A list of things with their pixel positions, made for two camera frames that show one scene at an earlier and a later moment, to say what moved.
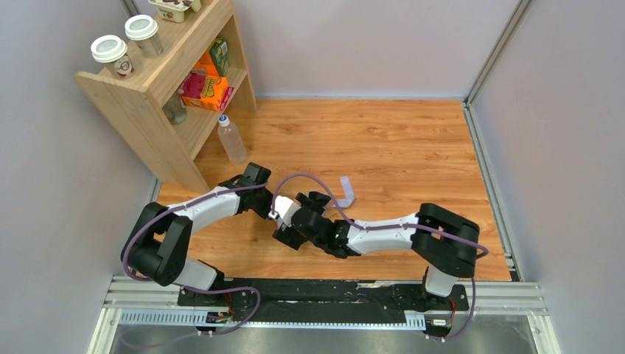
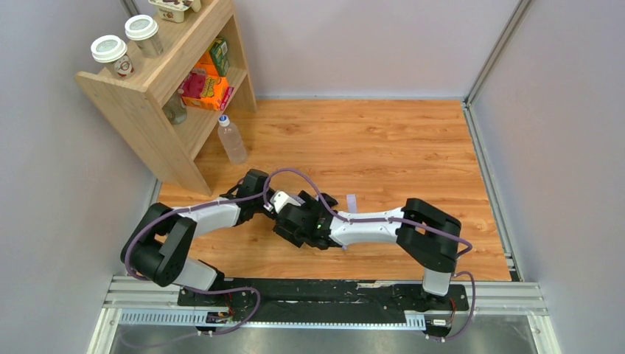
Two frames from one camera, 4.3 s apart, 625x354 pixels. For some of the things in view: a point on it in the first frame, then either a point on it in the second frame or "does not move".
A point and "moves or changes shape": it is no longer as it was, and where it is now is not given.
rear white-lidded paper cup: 143,30 does not move
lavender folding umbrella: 348,192 moves or changes shape
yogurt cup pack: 174,10 does not move
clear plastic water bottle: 232,139 does not move
